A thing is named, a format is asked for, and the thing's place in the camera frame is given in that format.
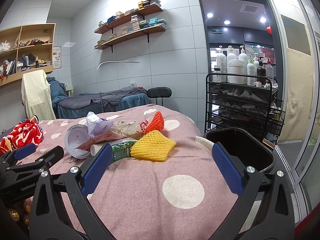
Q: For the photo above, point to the person left hand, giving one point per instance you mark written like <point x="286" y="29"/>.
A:
<point x="20" y="212"/>

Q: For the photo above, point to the wooden cubby shelf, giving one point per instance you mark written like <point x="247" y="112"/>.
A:
<point x="27" y="48"/>

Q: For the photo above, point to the dark brown trash bin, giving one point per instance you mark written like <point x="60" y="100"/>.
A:
<point x="239" y="143"/>

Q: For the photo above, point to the green white milk carton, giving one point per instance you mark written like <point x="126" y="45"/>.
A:
<point x="120" y="148"/>

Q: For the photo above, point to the red hanging ornament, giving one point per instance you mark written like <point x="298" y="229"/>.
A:
<point x="269" y="30"/>

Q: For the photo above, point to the red patterned cloth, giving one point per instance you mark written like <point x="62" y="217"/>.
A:
<point x="24" y="133"/>

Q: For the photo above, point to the white plastic cup lid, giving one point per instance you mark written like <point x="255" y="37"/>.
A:
<point x="75" y="136"/>

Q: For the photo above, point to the wooden wall shelf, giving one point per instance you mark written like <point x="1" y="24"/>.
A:
<point x="158" y="28"/>
<point x="145" y="8"/>

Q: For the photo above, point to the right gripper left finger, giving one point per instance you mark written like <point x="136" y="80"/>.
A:
<point x="49" y="217"/>

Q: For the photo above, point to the orange foam fruit net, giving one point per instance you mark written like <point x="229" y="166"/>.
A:
<point x="157" y="123"/>

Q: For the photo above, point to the wall poster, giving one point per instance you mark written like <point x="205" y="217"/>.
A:
<point x="56" y="57"/>

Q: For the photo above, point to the upper wooden wall shelf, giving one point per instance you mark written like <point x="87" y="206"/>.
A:
<point x="145" y="8"/>

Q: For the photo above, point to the large white tub jar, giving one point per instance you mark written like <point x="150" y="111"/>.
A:
<point x="236" y="71"/>

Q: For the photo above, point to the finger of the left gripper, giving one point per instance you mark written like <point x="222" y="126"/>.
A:
<point x="46" y="161"/>
<point x="24" y="151"/>

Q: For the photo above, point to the lower wooden wall shelf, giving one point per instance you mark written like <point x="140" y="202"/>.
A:
<point x="158" y="28"/>

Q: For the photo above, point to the black wire trolley cart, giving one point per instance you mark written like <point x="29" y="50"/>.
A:
<point x="254" y="109"/>

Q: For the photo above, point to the black round stool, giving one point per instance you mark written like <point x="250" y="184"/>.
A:
<point x="159" y="92"/>

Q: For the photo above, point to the yellow foam fruit net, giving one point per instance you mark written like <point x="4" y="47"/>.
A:
<point x="153" y="146"/>

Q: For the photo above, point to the massage bed with blue cover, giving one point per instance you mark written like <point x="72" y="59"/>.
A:
<point x="78" y="106"/>

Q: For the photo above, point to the purple plastic wrapper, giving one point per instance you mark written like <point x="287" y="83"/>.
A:
<point x="97" y="125"/>

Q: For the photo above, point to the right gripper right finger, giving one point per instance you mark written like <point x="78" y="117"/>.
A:
<point x="247" y="182"/>

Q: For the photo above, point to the pink polka dot bedspread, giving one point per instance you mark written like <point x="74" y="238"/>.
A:
<point x="184" y="197"/>

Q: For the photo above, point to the cream towel on chair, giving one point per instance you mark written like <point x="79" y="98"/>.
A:
<point x="36" y="97"/>

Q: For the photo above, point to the dark brown bottle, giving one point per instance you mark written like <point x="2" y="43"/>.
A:
<point x="261" y="73"/>

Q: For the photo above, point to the white pump bottle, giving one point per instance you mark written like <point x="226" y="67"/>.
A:
<point x="221" y="62"/>

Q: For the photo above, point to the pink printed paper wrapper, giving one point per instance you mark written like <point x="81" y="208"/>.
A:
<point x="103" y="137"/>

